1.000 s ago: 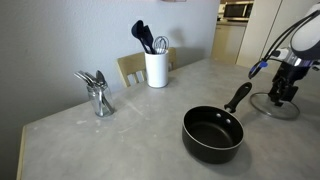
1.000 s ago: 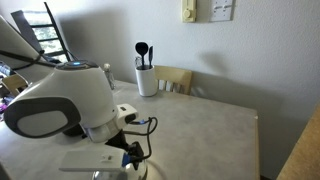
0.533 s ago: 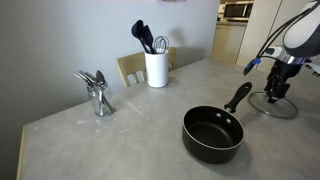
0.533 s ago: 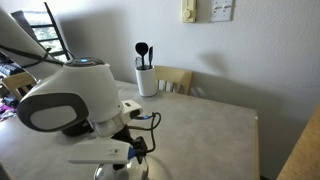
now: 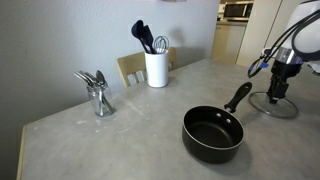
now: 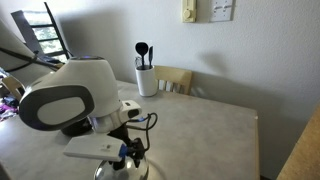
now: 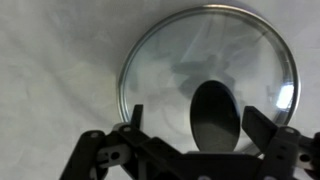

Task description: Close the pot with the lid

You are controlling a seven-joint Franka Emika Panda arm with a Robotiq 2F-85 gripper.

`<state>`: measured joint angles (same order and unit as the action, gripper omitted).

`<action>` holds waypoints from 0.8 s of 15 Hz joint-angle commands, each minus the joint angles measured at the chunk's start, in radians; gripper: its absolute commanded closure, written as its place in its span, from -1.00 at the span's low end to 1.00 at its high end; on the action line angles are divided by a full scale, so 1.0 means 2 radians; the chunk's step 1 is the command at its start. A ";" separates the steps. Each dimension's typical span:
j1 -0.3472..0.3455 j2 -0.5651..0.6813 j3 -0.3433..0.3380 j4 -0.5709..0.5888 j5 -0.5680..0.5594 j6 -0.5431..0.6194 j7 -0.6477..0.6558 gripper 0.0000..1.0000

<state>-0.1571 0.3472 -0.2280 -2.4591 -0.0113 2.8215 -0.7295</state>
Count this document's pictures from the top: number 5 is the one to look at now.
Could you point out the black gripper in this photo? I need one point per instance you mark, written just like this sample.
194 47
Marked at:
281 78

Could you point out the glass lid with black knob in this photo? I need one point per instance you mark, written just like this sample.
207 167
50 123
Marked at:
287 110

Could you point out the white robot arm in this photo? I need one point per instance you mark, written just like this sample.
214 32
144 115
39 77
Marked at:
305 36

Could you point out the beige kitchen cabinet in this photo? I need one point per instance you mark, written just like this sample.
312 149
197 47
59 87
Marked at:
228 41

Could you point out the microwave oven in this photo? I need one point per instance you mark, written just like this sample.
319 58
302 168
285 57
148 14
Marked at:
236 10

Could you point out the white utensil holder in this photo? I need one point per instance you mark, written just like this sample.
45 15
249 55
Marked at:
156 71

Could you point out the metal whisk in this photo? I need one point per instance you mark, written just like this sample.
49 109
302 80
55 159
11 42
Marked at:
161 43

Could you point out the black spatula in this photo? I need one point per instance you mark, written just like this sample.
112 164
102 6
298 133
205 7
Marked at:
149 36

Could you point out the wooden chair with slatted back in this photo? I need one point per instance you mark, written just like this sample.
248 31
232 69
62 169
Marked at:
130 65

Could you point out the black ladle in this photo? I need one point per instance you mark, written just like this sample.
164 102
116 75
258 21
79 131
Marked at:
137 29

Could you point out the glass jar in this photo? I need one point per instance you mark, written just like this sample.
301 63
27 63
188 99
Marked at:
100 103

